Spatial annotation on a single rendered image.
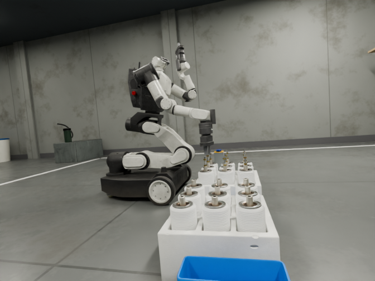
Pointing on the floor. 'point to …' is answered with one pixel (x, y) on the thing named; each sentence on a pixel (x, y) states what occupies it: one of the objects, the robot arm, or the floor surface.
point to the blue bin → (231, 269)
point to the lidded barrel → (4, 150)
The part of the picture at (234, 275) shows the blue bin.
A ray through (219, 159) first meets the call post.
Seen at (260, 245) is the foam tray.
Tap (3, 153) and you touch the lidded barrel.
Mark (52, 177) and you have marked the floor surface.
